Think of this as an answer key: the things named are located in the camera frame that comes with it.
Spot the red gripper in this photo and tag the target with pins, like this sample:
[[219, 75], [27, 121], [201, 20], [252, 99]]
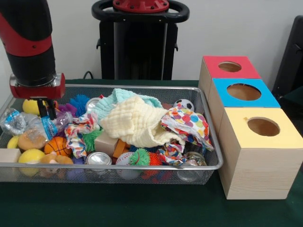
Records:
[[35, 92]]

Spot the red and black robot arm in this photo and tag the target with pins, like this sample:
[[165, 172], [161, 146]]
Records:
[[28, 30]]

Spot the silver mesh bin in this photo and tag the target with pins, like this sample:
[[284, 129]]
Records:
[[203, 176]]

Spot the wooden box with three holes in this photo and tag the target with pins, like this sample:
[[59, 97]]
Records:
[[255, 172]]

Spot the small orange basketball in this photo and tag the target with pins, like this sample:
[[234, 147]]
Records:
[[56, 146]]

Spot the yellow ball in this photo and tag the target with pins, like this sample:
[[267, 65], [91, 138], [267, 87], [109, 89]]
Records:
[[30, 156]]

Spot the light blue muslin cloth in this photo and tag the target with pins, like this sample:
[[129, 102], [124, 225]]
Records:
[[104, 106]]

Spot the silver drink can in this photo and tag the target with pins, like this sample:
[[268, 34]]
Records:
[[98, 158]]

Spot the cream muslin cloth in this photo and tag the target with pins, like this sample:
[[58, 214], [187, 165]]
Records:
[[132, 123]]

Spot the dark green table cloth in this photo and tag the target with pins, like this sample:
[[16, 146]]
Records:
[[118, 208], [293, 101]]

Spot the small soccer ball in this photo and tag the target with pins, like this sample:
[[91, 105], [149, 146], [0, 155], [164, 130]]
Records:
[[184, 104]]

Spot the polka dot paper napkin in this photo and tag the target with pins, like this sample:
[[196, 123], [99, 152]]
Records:
[[189, 120]]

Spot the black panel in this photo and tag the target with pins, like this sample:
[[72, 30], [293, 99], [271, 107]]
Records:
[[291, 59]]

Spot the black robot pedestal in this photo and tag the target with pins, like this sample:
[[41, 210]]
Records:
[[139, 47]]

